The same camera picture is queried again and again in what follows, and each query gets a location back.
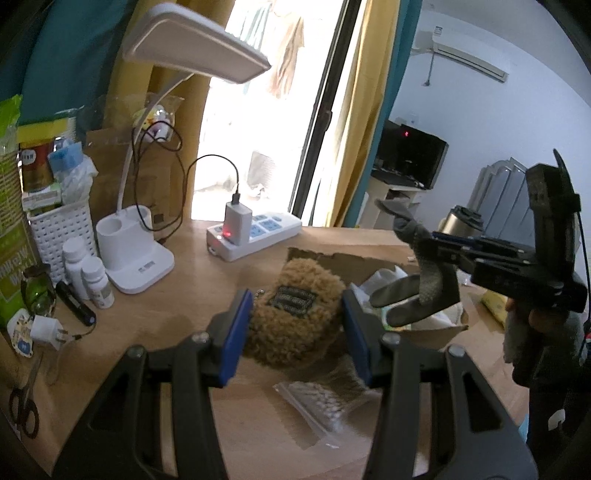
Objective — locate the red can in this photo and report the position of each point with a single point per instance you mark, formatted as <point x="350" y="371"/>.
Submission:
<point x="37" y="168"/>

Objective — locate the white charger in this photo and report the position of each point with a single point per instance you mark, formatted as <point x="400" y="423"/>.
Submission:
<point x="238" y="226"/>

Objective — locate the brown cardboard box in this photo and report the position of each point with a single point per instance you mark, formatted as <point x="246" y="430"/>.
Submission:
<point x="351" y="267"/>

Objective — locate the black flashlight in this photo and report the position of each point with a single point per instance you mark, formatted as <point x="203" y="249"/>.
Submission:
<point x="76" y="304"/>

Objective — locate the brown cardboard sheet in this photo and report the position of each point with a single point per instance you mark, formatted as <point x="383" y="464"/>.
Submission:
<point x="108" y="184"/>

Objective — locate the narrow teal curtain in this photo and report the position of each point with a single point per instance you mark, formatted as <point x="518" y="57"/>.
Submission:
<point x="397" y="55"/>

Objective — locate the black monitor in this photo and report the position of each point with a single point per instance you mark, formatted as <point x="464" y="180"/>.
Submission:
<point x="385" y="143"/>
<point x="422" y="157"/>

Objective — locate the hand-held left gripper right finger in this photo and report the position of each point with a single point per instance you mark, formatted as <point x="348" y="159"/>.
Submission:
<point x="358" y="341"/>

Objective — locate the wide teal curtain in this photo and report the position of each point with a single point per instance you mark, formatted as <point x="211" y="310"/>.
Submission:
<point x="64" y="55"/>

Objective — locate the green bag of paper cups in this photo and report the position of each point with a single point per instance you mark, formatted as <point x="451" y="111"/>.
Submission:
<point x="9" y="221"/>

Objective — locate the brown hanging shirt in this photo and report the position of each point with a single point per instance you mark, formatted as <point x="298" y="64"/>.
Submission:
<point x="286" y="55"/>

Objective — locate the green white small box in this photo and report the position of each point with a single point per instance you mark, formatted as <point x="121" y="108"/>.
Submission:
<point x="41" y="197"/>

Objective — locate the person's right forearm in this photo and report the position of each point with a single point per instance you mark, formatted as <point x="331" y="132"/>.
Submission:
<point x="554" y="341"/>

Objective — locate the black sliding door frame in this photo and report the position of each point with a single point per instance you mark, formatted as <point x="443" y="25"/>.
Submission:
<point x="323" y="115"/>

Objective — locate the white plug adapter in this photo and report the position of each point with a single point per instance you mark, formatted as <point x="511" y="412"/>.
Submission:
<point x="46" y="332"/>

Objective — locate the white power strip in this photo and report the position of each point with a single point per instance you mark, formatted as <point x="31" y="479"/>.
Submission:
<point x="272" y="226"/>

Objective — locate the white computer desk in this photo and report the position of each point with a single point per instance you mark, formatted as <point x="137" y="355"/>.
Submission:
<point x="397" y="194"/>

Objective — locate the blue packet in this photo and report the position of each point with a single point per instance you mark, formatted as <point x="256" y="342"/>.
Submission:
<point x="64" y="157"/>

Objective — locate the white plastic basket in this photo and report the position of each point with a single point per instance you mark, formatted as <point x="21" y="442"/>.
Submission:
<point x="55" y="235"/>

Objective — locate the yellow blue card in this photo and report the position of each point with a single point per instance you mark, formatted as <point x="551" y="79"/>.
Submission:
<point x="21" y="334"/>

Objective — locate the black scissors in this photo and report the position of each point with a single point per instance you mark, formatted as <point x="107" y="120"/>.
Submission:
<point x="23" y="410"/>

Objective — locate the crumpled clear plastic bag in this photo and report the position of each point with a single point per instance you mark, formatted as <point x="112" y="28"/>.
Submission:
<point x="78" y="177"/>

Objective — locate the bag of cotton swabs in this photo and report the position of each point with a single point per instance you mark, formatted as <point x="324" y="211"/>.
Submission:
<point x="318" y="401"/>

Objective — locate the green glass bottle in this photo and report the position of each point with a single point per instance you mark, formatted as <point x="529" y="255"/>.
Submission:
<point x="39" y="290"/>

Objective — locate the white desk lamp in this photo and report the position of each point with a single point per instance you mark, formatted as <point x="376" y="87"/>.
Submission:
<point x="134" y="261"/>

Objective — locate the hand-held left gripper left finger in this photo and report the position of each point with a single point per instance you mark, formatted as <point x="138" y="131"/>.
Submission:
<point x="233" y="341"/>

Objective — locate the narrow yellow curtain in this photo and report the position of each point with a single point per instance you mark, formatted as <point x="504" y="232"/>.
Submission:
<point x="364" y="115"/>

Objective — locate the brown plush toy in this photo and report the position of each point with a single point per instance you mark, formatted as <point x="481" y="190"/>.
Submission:
<point x="286" y="332"/>

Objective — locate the toy in clear box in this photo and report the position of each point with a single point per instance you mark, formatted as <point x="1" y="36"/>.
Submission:
<point x="159" y="117"/>

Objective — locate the white pill bottle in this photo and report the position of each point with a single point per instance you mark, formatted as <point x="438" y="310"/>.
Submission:
<point x="74" y="267"/>
<point x="98" y="284"/>

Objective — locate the yellow tissue pack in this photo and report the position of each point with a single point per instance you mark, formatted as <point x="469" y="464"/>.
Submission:
<point x="491" y="304"/>

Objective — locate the stainless steel tumbler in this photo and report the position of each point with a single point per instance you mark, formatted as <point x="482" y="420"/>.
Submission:
<point x="457" y="221"/>

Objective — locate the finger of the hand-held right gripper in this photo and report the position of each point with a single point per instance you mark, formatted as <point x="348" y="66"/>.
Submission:
<point x="489" y="249"/>
<point x="503" y="277"/>

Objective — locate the person's right hand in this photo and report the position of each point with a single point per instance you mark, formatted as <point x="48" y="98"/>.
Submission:
<point x="511" y="305"/>

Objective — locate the grey glove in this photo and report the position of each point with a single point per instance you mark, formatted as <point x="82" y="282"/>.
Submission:
<point x="434" y="277"/>

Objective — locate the white air conditioner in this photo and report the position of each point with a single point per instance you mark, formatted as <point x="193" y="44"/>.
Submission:
<point x="461" y="53"/>

